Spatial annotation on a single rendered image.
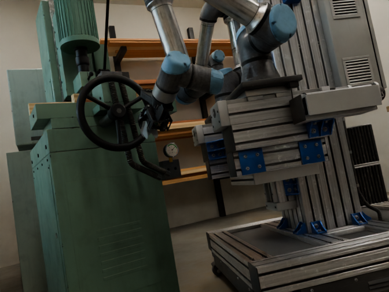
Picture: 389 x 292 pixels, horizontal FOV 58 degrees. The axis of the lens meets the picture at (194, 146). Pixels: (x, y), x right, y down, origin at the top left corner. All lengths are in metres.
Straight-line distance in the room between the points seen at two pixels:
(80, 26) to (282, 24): 0.89
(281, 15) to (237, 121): 0.37
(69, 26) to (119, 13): 2.84
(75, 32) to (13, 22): 2.66
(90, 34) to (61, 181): 0.68
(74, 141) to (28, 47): 2.84
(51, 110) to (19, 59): 2.73
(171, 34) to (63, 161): 0.62
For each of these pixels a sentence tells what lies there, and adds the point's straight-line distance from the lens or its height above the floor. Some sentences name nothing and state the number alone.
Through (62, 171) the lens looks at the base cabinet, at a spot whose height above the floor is 0.63.
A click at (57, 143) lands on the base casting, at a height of 0.74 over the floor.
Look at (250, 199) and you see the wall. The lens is 4.58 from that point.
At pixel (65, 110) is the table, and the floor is 0.87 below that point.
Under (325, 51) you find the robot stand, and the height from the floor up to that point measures 0.96.
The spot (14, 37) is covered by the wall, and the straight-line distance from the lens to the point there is 4.24.
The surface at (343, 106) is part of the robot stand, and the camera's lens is 1.25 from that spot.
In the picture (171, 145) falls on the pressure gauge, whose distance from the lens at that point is 1.50.
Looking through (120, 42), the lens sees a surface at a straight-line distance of 3.78.
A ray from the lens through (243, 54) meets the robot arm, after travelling 1.34.
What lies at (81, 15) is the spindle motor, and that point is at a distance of 1.72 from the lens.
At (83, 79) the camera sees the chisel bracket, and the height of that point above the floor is 1.03.
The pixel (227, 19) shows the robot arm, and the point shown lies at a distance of 1.99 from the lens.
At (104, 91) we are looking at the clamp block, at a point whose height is 0.91.
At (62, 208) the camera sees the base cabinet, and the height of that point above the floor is 0.50.
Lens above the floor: 0.53
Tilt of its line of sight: 5 degrees up
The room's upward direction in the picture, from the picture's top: 10 degrees counter-clockwise
